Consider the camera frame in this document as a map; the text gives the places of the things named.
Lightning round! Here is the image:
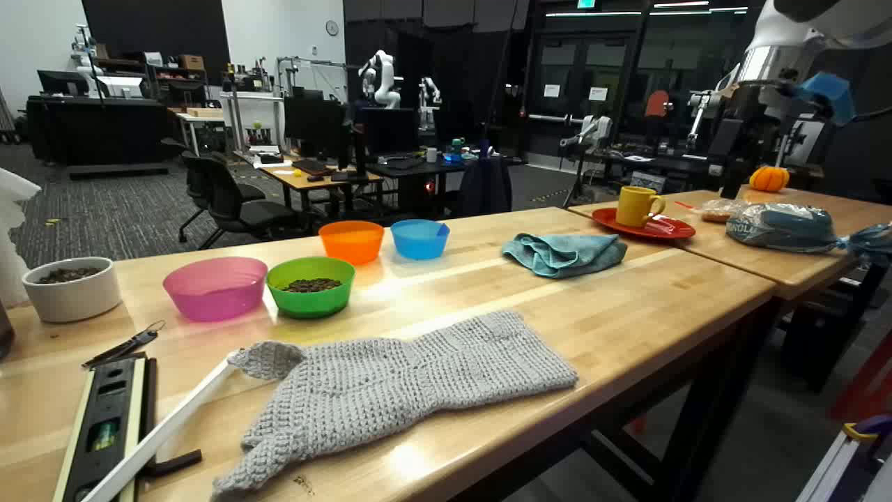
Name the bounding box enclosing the white stick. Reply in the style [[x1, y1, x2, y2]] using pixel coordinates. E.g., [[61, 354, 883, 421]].
[[82, 349, 245, 502]]

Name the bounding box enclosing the black yellow spirit level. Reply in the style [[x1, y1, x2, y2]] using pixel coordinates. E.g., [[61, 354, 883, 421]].
[[49, 354, 160, 502]]

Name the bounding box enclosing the black office chair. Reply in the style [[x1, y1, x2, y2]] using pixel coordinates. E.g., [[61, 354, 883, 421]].
[[175, 149, 302, 247]]

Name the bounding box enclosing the plastic bag of blue towels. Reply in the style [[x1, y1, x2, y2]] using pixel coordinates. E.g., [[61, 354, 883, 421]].
[[725, 200, 844, 255]]

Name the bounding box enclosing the black tool handle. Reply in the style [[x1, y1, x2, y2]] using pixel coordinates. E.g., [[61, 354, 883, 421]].
[[136, 449, 203, 478]]

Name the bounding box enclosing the loose blue cloth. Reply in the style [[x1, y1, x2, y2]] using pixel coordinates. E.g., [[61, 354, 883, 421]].
[[833, 221, 892, 265]]

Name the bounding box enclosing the red plate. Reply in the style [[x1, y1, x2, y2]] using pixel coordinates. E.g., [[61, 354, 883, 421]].
[[589, 205, 696, 247]]

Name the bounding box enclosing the teal microfibre towel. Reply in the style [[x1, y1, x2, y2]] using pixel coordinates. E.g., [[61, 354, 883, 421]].
[[498, 232, 631, 282]]

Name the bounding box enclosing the clear bag of bread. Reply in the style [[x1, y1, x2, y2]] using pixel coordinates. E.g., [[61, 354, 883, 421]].
[[700, 194, 748, 225]]

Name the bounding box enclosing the black cabinet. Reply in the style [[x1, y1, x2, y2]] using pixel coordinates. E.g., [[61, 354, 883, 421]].
[[24, 92, 175, 168]]

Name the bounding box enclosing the pink plastic bowl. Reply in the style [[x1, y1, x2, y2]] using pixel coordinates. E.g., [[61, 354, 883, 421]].
[[162, 255, 270, 322]]

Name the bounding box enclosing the aluminium rail with yellow clamp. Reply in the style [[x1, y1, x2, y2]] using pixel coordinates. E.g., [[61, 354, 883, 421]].
[[797, 412, 892, 502]]

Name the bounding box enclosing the green bowl with beans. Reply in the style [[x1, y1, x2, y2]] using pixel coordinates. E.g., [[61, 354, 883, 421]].
[[264, 254, 357, 320]]

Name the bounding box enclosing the orange plastic bowl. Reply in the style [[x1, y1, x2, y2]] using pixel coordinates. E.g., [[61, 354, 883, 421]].
[[317, 218, 388, 268]]

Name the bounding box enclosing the grey knitted cloth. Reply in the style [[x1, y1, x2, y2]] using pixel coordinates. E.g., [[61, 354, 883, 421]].
[[208, 308, 579, 498]]

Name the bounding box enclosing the small orange pumpkin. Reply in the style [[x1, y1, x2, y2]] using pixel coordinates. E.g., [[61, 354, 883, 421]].
[[748, 165, 792, 194]]

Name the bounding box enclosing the black computer monitor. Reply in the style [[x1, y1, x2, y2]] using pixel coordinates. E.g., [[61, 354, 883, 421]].
[[357, 102, 422, 155], [281, 85, 352, 169]]

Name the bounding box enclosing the blue plastic bowl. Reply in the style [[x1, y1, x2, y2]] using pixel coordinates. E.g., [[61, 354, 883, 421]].
[[388, 218, 451, 261]]

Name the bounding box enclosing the white ceramic bowl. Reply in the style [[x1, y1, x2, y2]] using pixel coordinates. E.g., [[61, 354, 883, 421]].
[[20, 254, 125, 326]]

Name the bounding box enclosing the yellow mug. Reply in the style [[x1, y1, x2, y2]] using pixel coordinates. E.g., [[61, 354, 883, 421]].
[[613, 183, 668, 232]]

